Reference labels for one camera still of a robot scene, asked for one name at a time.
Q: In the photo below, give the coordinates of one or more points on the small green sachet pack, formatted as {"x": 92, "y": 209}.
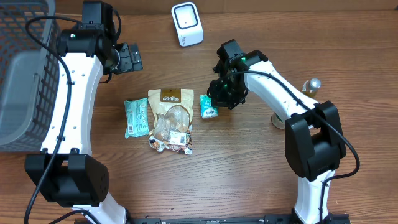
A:
{"x": 207, "y": 110}

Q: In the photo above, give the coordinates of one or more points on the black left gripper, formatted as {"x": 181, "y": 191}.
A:
{"x": 129, "y": 63}

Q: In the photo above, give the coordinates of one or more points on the brown Pantree snack pouch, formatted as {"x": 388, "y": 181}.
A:
{"x": 173, "y": 120}

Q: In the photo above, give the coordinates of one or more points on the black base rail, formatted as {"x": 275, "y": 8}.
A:
{"x": 217, "y": 220}

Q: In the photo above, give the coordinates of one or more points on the yellow oil glass bottle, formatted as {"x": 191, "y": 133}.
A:
{"x": 311, "y": 87}

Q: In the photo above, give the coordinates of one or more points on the green lid round jar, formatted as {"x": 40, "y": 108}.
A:
{"x": 277, "y": 122}

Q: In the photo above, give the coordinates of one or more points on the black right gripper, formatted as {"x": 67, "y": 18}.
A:
{"x": 225, "y": 98}

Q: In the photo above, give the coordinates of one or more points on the white barcode scanner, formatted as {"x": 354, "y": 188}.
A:
{"x": 187, "y": 24}

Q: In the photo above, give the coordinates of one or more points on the green wet wipes pack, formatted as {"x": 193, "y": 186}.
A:
{"x": 136, "y": 115}

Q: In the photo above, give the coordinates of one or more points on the grey plastic basket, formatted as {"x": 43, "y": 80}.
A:
{"x": 29, "y": 73}

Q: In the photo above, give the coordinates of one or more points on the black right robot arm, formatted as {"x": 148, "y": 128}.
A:
{"x": 313, "y": 147}

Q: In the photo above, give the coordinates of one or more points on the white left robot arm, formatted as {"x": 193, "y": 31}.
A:
{"x": 64, "y": 171}

